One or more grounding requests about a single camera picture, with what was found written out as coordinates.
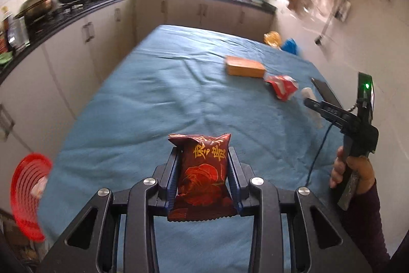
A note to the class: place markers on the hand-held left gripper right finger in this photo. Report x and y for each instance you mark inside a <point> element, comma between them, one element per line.
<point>235,183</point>

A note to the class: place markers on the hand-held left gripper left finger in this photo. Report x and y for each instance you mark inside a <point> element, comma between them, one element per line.
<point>171,178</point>

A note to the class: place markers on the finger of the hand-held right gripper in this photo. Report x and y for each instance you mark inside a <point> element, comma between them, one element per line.
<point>326,92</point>
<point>332,113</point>

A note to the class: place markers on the white plastic bottle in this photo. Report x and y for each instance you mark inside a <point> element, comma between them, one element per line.
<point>309,93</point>

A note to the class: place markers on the dark red snack packet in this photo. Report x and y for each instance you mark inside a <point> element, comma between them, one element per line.
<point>201,177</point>

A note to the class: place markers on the red plastic mesh basket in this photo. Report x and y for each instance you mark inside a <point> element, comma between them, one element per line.
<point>24,215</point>

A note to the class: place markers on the person's right forearm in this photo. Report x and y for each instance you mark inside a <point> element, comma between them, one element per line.
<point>367,228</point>

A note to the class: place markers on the person's right hand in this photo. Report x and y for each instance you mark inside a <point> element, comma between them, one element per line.
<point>362,170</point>

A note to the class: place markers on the red white crumpled wrapper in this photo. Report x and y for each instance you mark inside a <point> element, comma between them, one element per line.
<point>282,86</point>

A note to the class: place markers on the blue plastic bag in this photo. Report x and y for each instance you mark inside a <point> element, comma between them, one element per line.
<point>290,46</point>

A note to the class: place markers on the metal stand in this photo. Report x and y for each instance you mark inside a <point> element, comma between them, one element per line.
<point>332,17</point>

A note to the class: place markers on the yellow plastic bag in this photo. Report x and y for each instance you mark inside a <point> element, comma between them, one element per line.
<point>272,39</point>

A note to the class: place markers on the blue tablecloth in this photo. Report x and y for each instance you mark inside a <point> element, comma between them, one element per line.
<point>175,94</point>

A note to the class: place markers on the orange cardboard box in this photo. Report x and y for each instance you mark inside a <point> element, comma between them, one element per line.
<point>244,66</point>

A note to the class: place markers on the pink clear plastic wrapper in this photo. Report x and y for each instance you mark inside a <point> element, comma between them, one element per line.
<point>39,188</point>

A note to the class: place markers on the white kitchen base cabinets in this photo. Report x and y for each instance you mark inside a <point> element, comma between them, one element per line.
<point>64,62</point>

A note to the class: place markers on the black gas stove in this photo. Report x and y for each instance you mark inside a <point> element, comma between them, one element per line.
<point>57,15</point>

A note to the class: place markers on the green cloth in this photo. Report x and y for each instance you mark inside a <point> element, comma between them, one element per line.
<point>5,58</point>

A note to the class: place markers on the steel pot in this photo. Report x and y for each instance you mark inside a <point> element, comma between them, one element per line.
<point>18,34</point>

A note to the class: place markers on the bronze wok with lid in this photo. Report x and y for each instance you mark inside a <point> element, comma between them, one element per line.
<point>36,2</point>

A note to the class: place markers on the red label sauce bottle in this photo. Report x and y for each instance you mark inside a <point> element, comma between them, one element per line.
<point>4,30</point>

